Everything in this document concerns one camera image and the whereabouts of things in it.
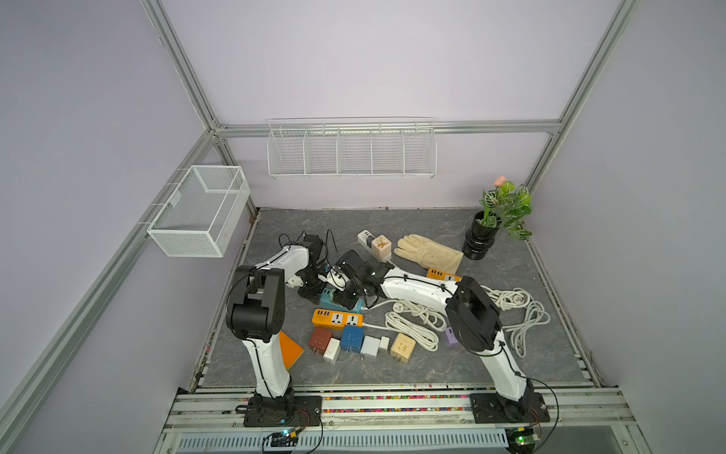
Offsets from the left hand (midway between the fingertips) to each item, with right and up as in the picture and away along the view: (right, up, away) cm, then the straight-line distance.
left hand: (327, 291), depth 94 cm
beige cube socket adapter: (+24, -13, -16) cm, 31 cm away
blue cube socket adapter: (+9, -11, -13) cm, 20 cm away
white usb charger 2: (+15, -14, -12) cm, 23 cm away
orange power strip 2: (+38, +5, +4) cm, 39 cm away
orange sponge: (-9, -16, -10) cm, 21 cm away
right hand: (+4, +1, -4) cm, 6 cm away
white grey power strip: (+13, +18, +12) cm, 25 cm away
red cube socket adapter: (0, -11, -13) cm, 18 cm away
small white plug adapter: (+19, -13, -11) cm, 26 cm away
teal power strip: (+1, -3, -3) cm, 4 cm away
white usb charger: (+4, -14, -15) cm, 21 cm away
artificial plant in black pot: (+59, +28, -4) cm, 65 cm away
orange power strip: (+4, -7, -7) cm, 11 cm away
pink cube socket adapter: (+18, +15, +5) cm, 24 cm away
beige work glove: (+33, +13, +14) cm, 38 cm away
